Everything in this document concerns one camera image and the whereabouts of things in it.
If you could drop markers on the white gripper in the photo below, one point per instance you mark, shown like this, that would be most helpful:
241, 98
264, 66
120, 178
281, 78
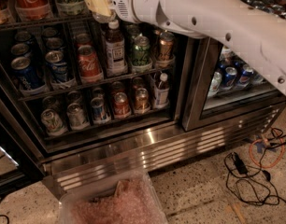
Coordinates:
123, 0

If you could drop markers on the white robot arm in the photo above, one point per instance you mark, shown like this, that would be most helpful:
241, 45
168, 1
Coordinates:
256, 37

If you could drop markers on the brown tea bottle white cap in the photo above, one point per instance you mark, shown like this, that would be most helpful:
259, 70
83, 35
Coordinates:
115, 50

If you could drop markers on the red Coca-Cola can middle shelf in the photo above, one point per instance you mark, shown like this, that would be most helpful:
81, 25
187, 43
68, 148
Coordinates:
89, 65

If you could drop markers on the stainless steel fridge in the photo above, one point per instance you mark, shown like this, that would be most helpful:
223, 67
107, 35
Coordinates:
77, 158

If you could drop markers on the red can bottom shelf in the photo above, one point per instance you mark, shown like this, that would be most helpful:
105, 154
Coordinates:
121, 105

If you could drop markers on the silver can bottom shelf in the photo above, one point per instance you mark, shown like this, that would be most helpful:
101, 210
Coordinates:
77, 118

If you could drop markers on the bronze can bottom shelf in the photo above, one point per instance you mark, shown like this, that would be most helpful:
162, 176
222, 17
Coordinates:
141, 104

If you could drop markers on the small tea bottle bottom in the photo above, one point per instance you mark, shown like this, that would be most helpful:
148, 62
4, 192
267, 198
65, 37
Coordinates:
161, 90

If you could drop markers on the silver can right fridge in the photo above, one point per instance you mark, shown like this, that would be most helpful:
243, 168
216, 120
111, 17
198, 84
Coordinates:
215, 84

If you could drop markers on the fridge glass door right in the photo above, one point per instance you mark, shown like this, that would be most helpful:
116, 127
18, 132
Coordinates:
252, 108

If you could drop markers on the pepsi can fridge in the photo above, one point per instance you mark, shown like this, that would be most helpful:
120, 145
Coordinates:
229, 77
245, 75

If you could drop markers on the large red Coca-Cola can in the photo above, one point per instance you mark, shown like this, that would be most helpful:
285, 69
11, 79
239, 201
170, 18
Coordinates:
33, 10

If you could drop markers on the blue pepsi can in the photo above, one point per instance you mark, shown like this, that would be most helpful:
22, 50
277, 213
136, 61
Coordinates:
30, 81
60, 71

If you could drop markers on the bronze soda can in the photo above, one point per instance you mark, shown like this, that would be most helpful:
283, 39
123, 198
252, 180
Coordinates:
164, 49

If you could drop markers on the front blue Pepsi can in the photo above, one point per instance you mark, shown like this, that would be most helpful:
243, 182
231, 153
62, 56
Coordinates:
30, 81

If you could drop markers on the blue white can bottom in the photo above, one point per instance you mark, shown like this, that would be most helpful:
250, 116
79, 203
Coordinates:
100, 114

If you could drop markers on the white green can bottom left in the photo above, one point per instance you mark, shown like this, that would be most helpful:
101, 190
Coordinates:
54, 124

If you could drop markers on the clear plastic bin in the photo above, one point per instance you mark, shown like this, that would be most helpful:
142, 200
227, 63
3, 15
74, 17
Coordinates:
102, 188

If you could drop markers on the pink bubble wrap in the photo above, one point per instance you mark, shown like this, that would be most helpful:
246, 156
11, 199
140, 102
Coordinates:
131, 203

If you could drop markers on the black power adapter with cable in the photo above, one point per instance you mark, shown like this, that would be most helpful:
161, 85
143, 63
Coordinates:
251, 185

